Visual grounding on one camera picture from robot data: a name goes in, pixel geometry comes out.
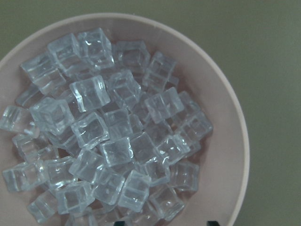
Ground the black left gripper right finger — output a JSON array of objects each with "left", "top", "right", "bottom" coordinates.
[{"left": 206, "top": 220, "right": 220, "bottom": 226}]

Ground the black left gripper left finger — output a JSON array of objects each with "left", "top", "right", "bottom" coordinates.
[{"left": 114, "top": 221, "right": 126, "bottom": 226}]

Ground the pile of clear ice cubes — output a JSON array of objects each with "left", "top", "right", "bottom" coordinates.
[{"left": 0, "top": 28, "right": 213, "bottom": 226}]

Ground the pink plastic bowl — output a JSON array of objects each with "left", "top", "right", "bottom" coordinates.
[{"left": 0, "top": 13, "right": 250, "bottom": 226}]

